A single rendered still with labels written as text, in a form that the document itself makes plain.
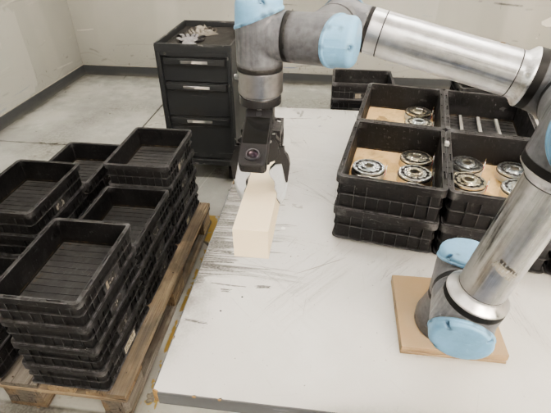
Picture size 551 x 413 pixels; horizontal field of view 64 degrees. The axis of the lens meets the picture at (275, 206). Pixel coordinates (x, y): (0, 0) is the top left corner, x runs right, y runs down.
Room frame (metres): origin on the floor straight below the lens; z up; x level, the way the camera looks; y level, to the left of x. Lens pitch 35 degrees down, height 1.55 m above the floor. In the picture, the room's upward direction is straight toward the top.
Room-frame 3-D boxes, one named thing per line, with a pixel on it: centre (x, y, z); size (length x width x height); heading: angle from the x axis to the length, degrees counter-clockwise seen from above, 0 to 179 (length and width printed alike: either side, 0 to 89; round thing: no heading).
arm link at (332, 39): (0.70, -0.07, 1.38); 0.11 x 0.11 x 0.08; 70
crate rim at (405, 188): (1.20, -0.37, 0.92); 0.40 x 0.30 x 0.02; 163
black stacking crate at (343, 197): (1.20, -0.37, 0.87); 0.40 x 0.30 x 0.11; 163
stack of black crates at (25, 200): (1.54, 1.05, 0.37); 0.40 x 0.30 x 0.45; 173
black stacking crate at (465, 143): (1.11, -0.66, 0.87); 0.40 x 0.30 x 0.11; 163
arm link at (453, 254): (0.70, -0.41, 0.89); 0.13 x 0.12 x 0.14; 160
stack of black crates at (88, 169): (1.94, 0.99, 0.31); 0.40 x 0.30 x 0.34; 173
